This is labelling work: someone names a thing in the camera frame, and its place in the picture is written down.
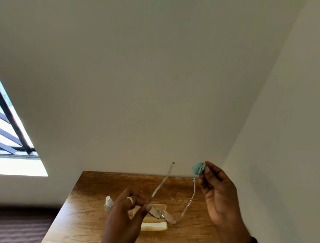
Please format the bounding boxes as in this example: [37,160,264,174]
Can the person's left hand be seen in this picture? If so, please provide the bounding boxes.
[106,188,153,238]

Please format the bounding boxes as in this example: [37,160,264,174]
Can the person's right hand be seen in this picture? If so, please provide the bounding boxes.
[199,161,240,226]

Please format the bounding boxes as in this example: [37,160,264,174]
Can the thin metal frame eyeglasses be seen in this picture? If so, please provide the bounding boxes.
[147,162,196,225]

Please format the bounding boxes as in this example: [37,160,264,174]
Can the teal cleaning cloth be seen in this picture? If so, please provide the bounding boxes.
[192,162,206,176]

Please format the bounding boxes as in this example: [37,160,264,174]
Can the person's left forearm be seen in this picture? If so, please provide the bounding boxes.
[101,231,141,243]

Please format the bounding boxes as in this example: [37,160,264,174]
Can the person's right forearm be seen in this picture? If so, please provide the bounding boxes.
[216,221,252,243]

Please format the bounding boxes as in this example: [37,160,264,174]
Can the cream eyeglass case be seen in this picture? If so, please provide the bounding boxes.
[132,204,168,231]

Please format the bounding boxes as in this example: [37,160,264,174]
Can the small clear spray bottle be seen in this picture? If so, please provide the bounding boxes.
[104,196,114,214]

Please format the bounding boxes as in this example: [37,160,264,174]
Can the window with black bars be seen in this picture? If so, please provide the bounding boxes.
[0,80,49,177]

